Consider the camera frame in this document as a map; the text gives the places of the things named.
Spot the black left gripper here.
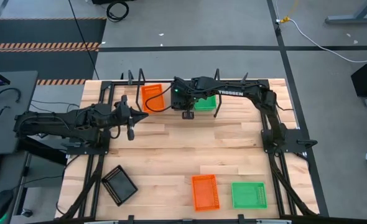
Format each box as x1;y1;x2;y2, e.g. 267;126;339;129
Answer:
113;95;149;141

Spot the orange plastic basket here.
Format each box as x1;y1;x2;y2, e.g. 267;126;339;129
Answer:
141;83;166;114
191;174;221;212

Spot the green plastic basket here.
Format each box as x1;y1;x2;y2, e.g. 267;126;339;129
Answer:
193;95;218;112
231;181;268;210

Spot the black plastic basket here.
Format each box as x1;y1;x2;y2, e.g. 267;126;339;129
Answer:
101;164;139;207

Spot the black hazard striped floor mat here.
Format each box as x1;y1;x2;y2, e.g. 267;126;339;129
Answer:
0;17;108;86

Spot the grey desk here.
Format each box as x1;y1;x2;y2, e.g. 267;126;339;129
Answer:
0;70;39;156

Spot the black computer mouse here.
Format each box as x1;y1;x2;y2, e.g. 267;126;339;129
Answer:
0;189;15;223

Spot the grey desk leg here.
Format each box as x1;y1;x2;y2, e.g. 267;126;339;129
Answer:
324;0;367;26

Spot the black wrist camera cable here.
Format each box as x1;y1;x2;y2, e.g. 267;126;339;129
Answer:
144;84;174;113

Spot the long black hanging cable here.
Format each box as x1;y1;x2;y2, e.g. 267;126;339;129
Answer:
67;0;101;80

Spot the coiled black cable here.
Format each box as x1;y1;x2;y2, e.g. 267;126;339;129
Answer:
106;1;130;23

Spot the black aluminium table frame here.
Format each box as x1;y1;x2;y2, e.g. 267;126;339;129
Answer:
55;79;320;224

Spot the white floor cable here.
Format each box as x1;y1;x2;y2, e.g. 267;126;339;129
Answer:
276;17;367;63

